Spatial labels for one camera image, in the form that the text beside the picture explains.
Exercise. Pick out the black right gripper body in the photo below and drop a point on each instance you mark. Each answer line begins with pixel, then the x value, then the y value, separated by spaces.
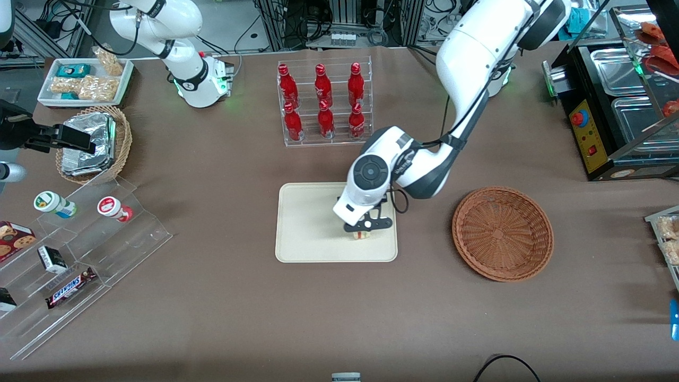
pixel 15 129

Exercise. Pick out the triangle sandwich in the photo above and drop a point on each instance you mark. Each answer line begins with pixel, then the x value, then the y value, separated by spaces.
pixel 363 235

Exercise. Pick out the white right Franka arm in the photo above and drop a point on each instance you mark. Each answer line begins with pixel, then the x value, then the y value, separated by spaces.
pixel 185 32

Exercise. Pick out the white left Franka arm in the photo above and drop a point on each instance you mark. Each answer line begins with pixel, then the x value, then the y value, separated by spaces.
pixel 477 53

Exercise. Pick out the beige rectangular tray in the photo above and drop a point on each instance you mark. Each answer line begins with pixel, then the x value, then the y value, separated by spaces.
pixel 307 228

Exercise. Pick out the white rectangular snack tray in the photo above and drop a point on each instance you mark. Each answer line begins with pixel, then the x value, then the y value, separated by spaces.
pixel 45 93

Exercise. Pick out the light tan wicker basket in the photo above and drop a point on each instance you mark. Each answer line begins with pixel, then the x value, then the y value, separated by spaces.
pixel 123 143

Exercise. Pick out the brown round wicker basket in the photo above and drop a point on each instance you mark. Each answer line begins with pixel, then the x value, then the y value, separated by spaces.
pixel 501 233

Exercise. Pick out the clear tray with snacks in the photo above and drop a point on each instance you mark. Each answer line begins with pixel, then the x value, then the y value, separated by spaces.
pixel 669 244

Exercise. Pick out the foil wrapped package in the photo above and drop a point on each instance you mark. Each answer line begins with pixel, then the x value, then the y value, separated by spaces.
pixel 85 167
pixel 95 127

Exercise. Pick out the teal snack box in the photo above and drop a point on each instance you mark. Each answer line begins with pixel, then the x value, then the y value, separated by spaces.
pixel 69 96
pixel 73 70

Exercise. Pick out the clear bag of puffed snacks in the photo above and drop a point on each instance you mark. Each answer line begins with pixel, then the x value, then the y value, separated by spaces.
pixel 63 85
pixel 99 89
pixel 110 62

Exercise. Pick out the green lid yogurt cup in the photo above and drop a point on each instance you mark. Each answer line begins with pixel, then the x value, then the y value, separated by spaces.
pixel 50 203

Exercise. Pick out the red lid yogurt cup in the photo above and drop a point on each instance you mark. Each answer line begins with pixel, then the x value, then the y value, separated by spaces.
pixel 111 207

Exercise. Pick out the clear acrylic bottle rack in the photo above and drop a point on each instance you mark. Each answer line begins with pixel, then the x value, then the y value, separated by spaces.
pixel 329 142

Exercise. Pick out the red cola bottle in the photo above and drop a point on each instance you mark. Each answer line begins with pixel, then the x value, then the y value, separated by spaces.
pixel 325 122
pixel 288 87
pixel 322 87
pixel 293 124
pixel 356 124
pixel 356 87

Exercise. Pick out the red cookie box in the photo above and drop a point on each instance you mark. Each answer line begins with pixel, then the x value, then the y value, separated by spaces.
pixel 13 241

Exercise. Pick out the clear acrylic stepped shelf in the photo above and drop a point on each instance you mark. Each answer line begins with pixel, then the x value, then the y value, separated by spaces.
pixel 127 244

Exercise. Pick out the small black white box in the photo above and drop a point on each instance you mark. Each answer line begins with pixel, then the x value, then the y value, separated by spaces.
pixel 52 260

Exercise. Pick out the Snickers chocolate bar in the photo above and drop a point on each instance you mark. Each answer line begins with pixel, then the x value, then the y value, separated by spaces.
pixel 70 287

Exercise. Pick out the grey box at table edge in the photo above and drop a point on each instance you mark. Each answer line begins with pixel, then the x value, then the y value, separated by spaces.
pixel 346 377

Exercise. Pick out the white power strip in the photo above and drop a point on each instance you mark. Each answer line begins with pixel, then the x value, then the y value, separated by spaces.
pixel 342 38

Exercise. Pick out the black food warmer display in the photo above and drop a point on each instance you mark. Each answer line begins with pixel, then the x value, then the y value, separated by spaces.
pixel 597 154

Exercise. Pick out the steel warmer pan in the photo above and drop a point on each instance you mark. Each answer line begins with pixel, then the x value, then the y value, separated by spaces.
pixel 636 119
pixel 612 63

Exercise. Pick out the teal cloth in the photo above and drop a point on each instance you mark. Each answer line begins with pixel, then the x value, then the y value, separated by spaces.
pixel 578 20

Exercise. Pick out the blue plastic object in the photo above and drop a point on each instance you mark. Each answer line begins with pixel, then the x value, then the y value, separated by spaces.
pixel 675 321

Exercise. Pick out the orange fried food piece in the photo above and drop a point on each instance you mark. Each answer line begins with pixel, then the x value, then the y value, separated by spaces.
pixel 650 33

